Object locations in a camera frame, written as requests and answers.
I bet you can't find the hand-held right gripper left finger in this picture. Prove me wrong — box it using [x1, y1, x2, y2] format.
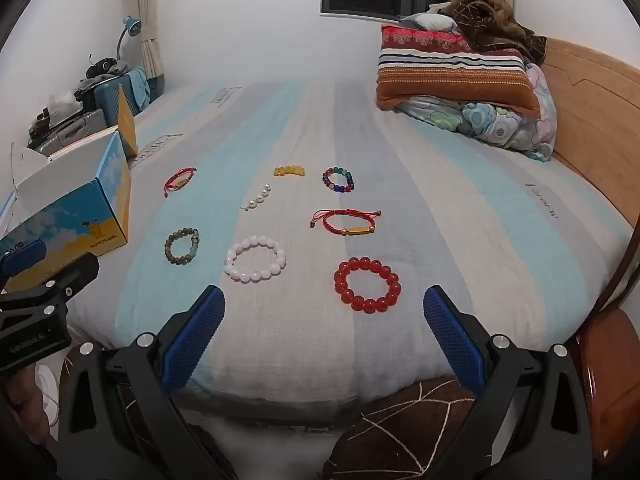
[55, 285, 236, 480]

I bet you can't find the white cardboard box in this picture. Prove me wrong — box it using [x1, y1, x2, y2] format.
[0, 85, 138, 293]

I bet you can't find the large red string bracelet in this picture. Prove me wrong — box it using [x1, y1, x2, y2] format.
[309, 208, 382, 237]

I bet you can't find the brown cloth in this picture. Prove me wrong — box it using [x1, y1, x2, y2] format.
[440, 0, 548, 67]

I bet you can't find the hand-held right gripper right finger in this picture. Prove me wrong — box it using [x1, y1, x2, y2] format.
[422, 285, 593, 480]

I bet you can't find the striped bed sheet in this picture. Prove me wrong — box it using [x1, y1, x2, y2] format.
[65, 80, 636, 411]

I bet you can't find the pink bead bracelet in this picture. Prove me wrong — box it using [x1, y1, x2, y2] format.
[224, 240, 288, 283]

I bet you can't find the green stone bead bracelet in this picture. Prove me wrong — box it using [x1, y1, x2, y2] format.
[164, 227, 200, 264]

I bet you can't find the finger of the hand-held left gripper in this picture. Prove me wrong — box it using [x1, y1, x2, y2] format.
[0, 240, 47, 281]
[27, 251, 101, 313]

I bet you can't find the pale grey pillow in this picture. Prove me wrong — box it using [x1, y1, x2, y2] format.
[400, 10, 458, 32]

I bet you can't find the small red string bracelet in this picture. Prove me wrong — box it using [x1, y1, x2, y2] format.
[163, 167, 197, 198]

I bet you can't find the white pearl bracelet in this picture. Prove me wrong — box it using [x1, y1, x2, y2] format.
[241, 185, 273, 212]

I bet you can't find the grey suitcase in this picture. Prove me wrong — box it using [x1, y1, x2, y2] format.
[27, 109, 110, 157]

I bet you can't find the teal suitcase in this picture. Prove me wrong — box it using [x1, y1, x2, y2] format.
[92, 71, 152, 128]

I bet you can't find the multicoloured bead bracelet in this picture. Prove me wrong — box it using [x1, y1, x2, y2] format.
[322, 167, 355, 194]

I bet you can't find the wooden headboard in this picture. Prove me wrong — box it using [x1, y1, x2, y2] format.
[542, 37, 640, 228]

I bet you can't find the wooden chair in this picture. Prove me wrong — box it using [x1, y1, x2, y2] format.
[574, 220, 640, 467]

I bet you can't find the person's left hand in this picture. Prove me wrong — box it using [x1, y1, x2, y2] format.
[0, 365, 53, 446]

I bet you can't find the dark bag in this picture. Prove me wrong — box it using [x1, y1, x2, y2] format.
[84, 57, 132, 81]

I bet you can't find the stack of folded cloths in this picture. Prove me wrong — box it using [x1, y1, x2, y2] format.
[376, 25, 543, 113]

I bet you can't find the blue desk lamp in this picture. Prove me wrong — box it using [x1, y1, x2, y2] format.
[116, 16, 143, 63]

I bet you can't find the red bead bracelet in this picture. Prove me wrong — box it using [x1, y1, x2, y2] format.
[334, 256, 402, 313]

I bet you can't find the floral quilt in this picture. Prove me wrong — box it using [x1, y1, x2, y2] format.
[395, 62, 558, 162]

